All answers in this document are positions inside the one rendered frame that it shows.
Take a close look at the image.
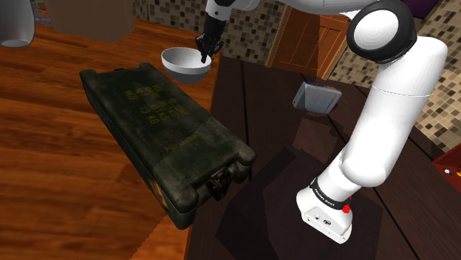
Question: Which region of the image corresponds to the dark green hard case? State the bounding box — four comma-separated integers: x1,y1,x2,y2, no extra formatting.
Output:
79,61,257,230

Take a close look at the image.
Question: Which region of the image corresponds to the dark robot stand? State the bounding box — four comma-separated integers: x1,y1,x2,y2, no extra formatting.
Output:
215,146,385,260

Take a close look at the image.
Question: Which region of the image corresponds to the white rounded fixture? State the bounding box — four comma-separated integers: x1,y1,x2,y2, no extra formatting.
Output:
0,0,36,49

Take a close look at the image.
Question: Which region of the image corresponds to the brown box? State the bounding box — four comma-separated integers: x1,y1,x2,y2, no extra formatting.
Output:
43,0,135,44

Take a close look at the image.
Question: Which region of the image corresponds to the grey flat box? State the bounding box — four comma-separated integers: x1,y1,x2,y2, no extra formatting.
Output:
292,81,343,116

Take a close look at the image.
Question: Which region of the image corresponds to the white bowl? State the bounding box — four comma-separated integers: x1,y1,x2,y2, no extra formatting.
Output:
160,47,213,86

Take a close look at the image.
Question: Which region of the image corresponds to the red cabinet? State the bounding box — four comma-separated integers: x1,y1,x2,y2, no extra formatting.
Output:
431,143,461,194

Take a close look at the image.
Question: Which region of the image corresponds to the dark brown wooden table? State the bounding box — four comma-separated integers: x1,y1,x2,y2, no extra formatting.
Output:
183,53,461,260

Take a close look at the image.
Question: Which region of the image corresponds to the orange wooden door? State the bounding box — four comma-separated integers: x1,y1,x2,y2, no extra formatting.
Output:
265,4,352,81

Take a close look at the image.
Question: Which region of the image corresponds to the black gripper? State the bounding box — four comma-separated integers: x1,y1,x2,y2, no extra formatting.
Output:
195,16,228,64

